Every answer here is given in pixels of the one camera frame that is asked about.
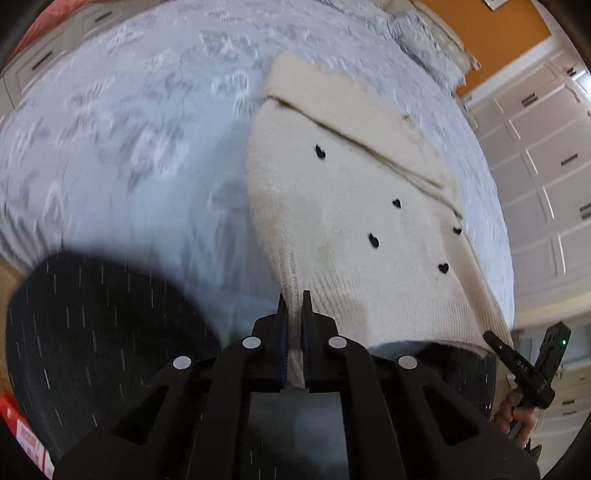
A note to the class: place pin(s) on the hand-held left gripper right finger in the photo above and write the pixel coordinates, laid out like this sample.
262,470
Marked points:
306,337

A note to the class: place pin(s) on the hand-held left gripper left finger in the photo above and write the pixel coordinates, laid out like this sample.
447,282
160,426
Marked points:
282,337

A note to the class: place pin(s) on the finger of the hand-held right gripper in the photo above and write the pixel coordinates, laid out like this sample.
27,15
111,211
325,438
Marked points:
498,345

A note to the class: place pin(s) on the cream sweater with black hearts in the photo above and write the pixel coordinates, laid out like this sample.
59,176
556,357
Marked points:
351,221

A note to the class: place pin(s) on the person's right hand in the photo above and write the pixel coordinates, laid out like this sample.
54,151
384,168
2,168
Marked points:
515,417

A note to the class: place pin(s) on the low cream cabinet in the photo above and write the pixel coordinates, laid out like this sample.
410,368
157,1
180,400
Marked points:
565,392

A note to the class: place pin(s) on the white panelled wardrobe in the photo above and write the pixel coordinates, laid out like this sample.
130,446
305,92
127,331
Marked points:
535,175

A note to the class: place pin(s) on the person's dark dashed pants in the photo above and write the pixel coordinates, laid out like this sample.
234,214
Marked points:
92,346

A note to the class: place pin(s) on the light blue floral bedspread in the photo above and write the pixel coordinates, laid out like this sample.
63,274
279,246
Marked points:
138,138

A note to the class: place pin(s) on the red printed box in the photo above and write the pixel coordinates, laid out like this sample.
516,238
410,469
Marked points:
25,438

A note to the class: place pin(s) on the blue floral pillow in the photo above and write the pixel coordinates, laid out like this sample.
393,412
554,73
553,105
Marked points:
429,44

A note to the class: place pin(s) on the grey drawer cabinet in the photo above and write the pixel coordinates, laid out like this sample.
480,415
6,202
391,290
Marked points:
41,55

